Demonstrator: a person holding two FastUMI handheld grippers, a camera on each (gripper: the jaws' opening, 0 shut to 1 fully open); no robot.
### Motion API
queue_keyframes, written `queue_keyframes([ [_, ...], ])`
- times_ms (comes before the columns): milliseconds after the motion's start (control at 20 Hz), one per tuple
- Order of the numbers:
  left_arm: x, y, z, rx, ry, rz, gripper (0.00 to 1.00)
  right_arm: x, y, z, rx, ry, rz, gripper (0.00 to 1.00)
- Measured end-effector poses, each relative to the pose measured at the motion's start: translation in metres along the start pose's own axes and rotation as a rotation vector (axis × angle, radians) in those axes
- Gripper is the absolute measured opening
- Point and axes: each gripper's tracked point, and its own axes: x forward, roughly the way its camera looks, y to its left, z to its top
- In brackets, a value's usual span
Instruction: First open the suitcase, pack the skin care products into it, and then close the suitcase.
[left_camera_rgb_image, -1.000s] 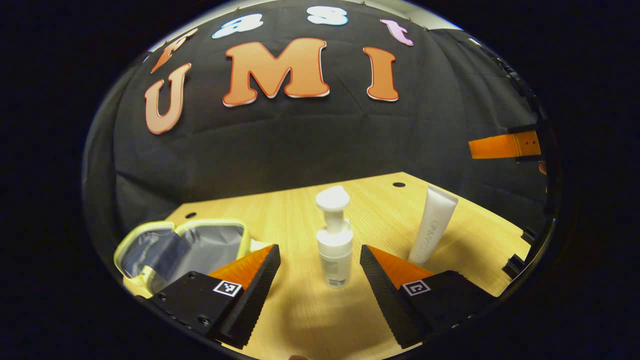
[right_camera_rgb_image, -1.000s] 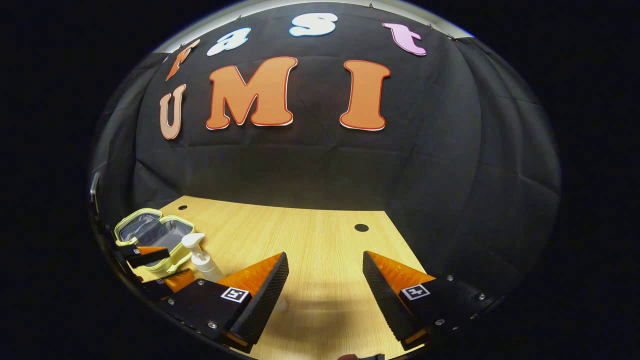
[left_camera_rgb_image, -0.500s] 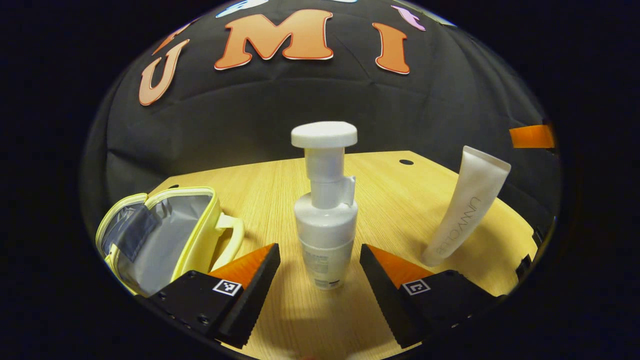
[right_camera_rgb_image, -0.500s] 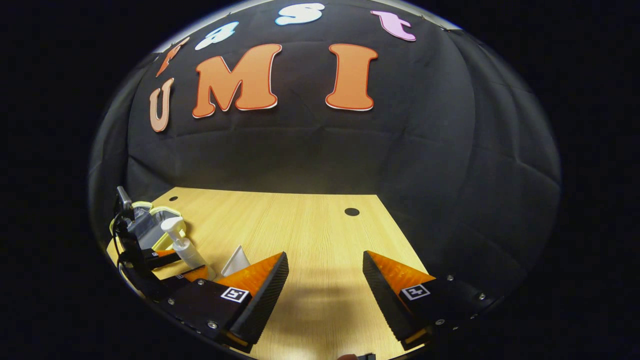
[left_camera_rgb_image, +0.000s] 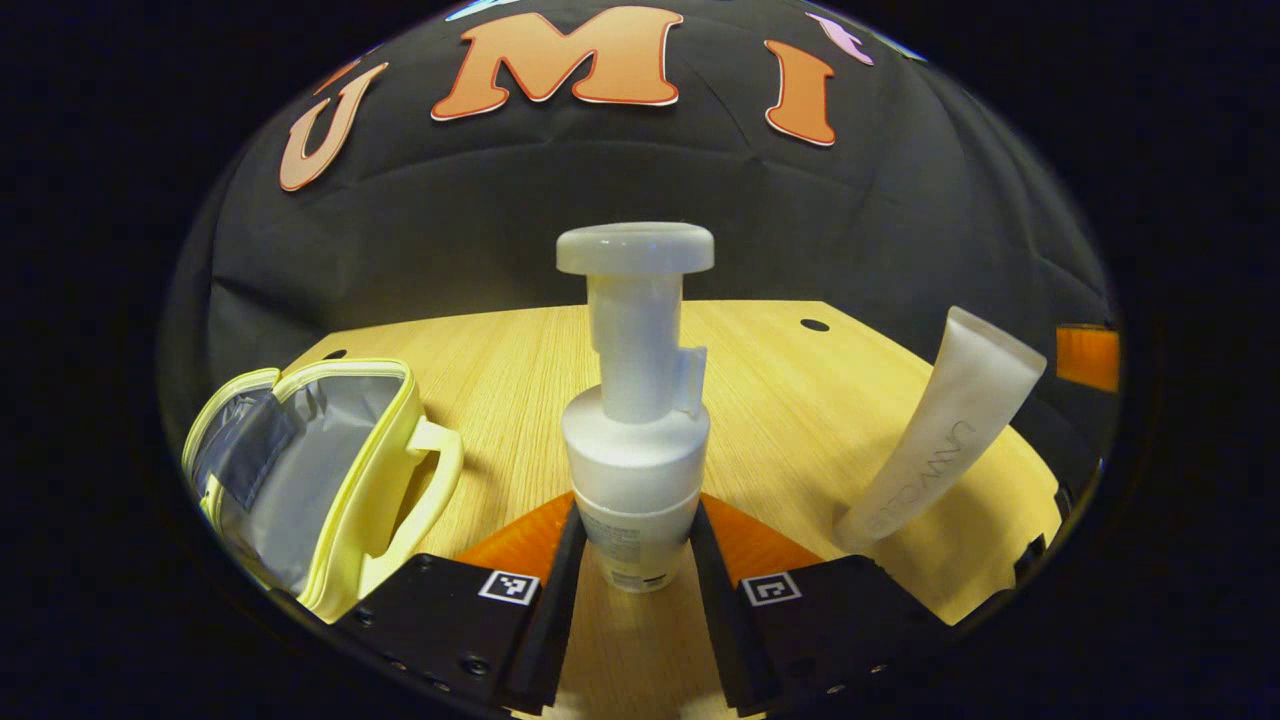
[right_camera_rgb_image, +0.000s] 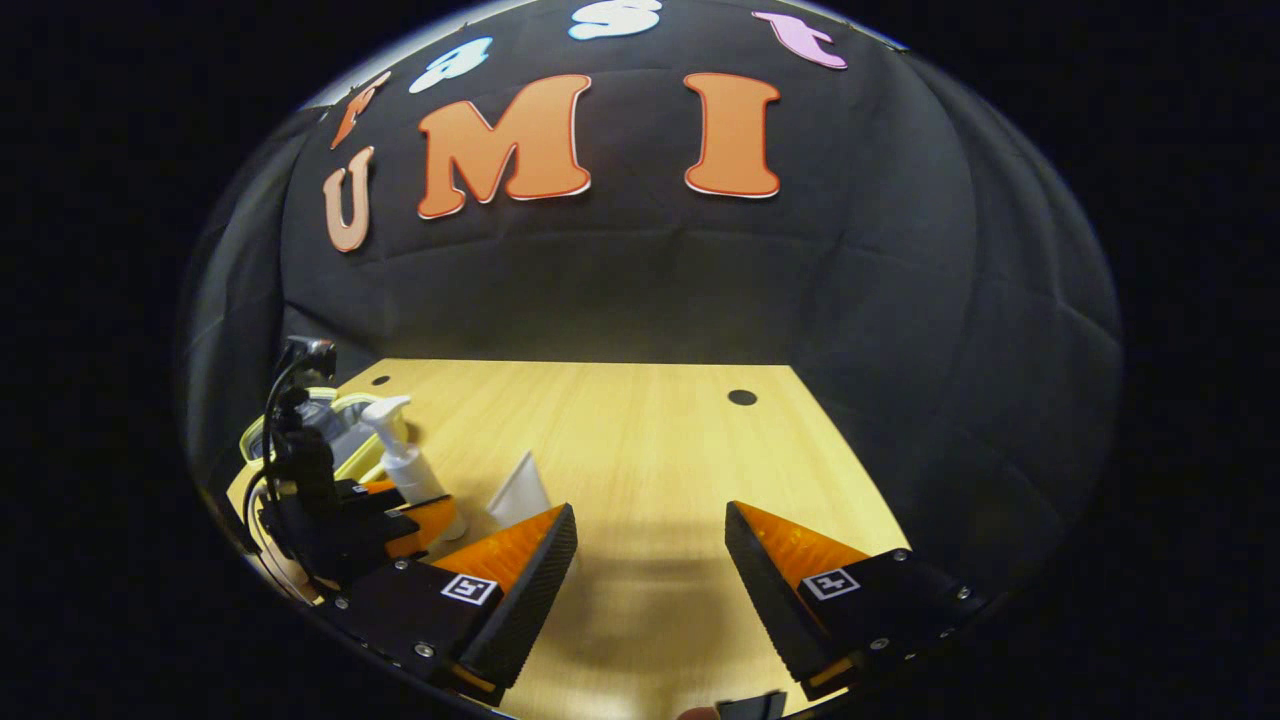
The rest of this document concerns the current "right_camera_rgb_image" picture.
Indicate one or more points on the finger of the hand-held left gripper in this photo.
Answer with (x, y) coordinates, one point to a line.
(425, 522)
(375, 487)

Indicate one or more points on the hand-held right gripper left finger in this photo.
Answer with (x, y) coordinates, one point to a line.
(530, 600)

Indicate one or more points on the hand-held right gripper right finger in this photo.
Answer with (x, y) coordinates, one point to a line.
(775, 600)

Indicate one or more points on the white pump bottle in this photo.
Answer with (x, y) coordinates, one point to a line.
(415, 470)

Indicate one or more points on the pale yellow suitcase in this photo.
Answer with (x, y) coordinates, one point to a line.
(345, 435)

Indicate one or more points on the white squeeze tube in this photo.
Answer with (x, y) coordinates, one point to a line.
(520, 495)

